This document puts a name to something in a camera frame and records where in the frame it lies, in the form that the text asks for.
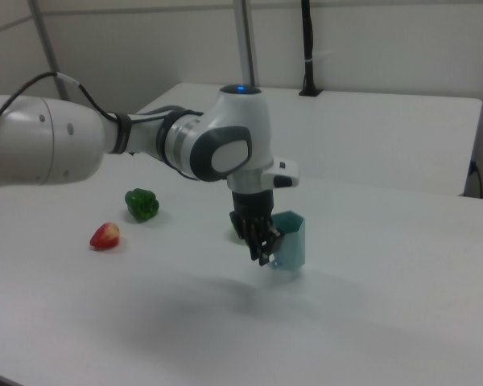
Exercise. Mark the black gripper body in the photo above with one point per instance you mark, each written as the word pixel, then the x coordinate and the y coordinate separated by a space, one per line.
pixel 251 209

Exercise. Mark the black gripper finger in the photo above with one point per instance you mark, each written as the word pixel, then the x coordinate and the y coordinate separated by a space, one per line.
pixel 260 252
pixel 275 241

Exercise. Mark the light blue hexagonal mug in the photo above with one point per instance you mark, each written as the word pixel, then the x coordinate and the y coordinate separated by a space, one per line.
pixel 294 245

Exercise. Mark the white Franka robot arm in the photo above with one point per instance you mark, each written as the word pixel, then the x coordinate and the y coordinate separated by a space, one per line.
pixel 233 132

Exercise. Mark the green bell pepper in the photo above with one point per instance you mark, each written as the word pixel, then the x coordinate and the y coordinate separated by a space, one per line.
pixel 141 205

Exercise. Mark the red strawberry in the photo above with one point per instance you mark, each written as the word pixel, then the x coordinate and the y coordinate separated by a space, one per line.
pixel 104 237

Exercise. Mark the grey wall partition post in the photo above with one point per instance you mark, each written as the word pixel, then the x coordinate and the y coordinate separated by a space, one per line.
pixel 245 40

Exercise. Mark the black camera pole with base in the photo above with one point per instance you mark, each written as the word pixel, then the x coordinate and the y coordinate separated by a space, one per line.
pixel 308 40

